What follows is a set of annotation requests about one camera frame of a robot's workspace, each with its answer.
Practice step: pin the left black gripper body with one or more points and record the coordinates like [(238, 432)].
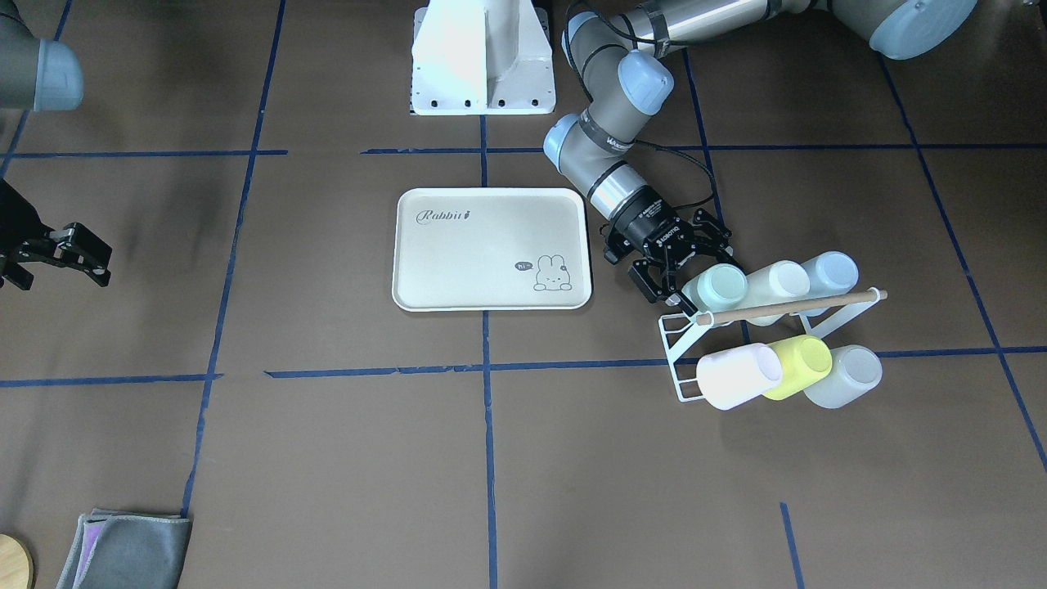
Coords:
[(646, 222)]

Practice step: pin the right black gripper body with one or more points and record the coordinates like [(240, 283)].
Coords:
[(64, 245)]

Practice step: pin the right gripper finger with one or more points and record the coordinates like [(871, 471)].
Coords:
[(76, 244), (14, 273)]

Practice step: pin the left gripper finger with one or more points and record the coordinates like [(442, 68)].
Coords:
[(712, 238), (658, 282)]

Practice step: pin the beige rabbit tray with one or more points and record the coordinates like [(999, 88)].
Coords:
[(480, 250)]

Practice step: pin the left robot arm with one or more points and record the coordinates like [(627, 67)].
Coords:
[(618, 63)]

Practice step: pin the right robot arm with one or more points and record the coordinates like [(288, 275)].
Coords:
[(41, 75)]

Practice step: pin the green cup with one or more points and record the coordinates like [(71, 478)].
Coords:
[(719, 289)]

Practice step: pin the beige cup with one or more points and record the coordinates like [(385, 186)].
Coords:
[(777, 283)]

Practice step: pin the blue cup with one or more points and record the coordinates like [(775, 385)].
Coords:
[(831, 273)]

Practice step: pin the pink cup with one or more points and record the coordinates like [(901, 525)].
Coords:
[(734, 376)]

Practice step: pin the yellow cup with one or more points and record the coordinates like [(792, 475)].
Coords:
[(805, 360)]

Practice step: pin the grey cup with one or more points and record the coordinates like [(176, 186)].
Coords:
[(855, 371)]

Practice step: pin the grey folded cloth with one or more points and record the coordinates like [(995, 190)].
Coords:
[(124, 549)]

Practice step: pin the wooden mug tree stand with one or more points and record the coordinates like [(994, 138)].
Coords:
[(17, 566)]

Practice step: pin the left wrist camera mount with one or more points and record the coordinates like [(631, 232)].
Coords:
[(617, 246)]

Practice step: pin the white wire cup rack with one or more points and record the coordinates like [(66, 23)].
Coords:
[(680, 333)]

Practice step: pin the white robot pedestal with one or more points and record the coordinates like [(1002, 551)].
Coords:
[(482, 58)]

